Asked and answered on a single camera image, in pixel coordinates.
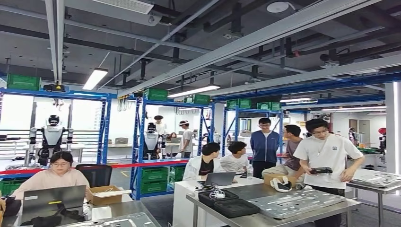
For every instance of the long ceiling light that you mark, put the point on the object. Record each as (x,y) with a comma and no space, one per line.
(95,78)
(194,91)
(354,108)
(294,100)

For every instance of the white and black humanoid robot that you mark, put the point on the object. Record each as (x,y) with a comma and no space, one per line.
(151,141)
(51,134)

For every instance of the steel workbench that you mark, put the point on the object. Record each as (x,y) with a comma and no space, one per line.
(131,208)
(380,203)
(247,190)

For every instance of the person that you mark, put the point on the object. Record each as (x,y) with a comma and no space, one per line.
(329,153)
(194,167)
(187,137)
(47,181)
(233,163)
(293,153)
(161,127)
(173,136)
(264,147)

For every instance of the white and black headset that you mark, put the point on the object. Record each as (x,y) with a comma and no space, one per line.
(280,187)

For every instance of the white ceiling air vent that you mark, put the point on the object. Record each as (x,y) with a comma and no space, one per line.
(125,5)

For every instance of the black carrying case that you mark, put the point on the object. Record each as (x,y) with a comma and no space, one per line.
(235,208)
(203,200)

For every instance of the black bag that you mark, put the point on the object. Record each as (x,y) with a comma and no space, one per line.
(12,206)

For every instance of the red barrier belt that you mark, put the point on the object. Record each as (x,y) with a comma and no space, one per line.
(141,164)

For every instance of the black office chair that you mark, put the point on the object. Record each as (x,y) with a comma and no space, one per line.
(94,175)

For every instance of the grey laptop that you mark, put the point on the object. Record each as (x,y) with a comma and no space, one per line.
(219,179)
(44,200)

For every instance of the blue steel shelf rack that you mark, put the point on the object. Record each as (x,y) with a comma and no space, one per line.
(224,131)
(105,131)
(137,141)

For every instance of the clear water bottle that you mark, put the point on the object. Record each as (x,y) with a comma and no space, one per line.
(250,172)

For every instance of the brown cardboard box with sheet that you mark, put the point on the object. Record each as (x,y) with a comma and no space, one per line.
(103,199)

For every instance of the red-topped black machine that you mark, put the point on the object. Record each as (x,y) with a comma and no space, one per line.
(382,137)

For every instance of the green plastic crate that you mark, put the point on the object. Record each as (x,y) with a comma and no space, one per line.
(239,103)
(155,95)
(12,186)
(23,82)
(177,177)
(153,174)
(269,106)
(153,187)
(200,99)

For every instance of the white paper sheet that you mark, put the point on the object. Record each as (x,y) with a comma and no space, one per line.
(101,213)

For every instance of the round white ceiling fixture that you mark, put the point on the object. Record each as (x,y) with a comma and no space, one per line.
(277,7)

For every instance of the white desk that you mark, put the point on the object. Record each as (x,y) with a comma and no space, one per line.
(181,206)

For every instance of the black handheld controller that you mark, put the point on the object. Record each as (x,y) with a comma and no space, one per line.
(321,171)

